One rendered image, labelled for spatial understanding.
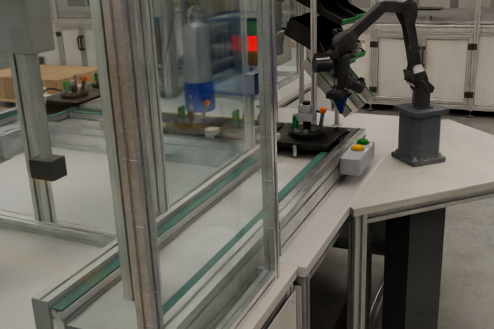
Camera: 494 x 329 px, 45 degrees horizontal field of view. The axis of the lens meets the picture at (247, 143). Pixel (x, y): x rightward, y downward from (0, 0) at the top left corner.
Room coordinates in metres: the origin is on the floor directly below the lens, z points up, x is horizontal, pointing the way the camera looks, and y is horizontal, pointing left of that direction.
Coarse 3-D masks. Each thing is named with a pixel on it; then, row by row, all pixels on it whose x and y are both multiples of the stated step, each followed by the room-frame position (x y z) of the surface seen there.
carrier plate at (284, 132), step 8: (288, 128) 2.20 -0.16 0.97; (328, 128) 2.18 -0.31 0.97; (288, 136) 2.10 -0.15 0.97; (328, 136) 2.08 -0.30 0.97; (336, 136) 2.07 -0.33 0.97; (280, 144) 2.03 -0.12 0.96; (288, 144) 2.02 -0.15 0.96; (296, 144) 2.00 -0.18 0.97; (304, 144) 1.99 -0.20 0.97; (312, 144) 1.99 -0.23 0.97; (320, 144) 1.99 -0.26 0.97; (328, 144) 1.98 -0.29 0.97
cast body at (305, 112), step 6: (306, 102) 2.10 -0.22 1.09; (300, 108) 2.10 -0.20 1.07; (306, 108) 2.09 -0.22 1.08; (312, 108) 2.12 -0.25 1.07; (294, 114) 2.13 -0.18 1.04; (300, 114) 2.10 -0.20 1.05; (306, 114) 2.09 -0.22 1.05; (312, 114) 2.08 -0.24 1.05; (300, 120) 2.10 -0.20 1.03; (306, 120) 2.09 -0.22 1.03; (312, 120) 2.08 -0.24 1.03
